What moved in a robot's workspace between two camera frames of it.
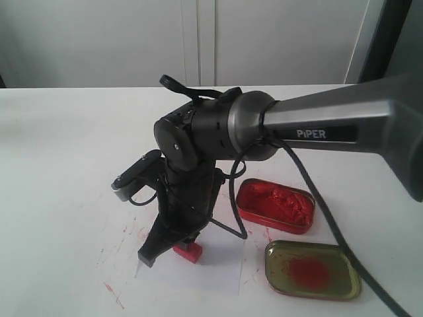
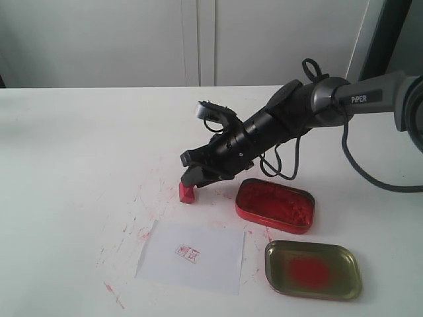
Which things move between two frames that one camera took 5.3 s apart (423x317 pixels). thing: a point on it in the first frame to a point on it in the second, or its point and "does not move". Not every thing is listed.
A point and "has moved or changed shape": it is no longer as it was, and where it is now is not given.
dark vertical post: (381, 53) does not move
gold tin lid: (314, 270) does not move
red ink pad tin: (275, 205) does not move
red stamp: (190, 251) has moved or changed shape
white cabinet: (78, 43) does not move
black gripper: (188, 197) to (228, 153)
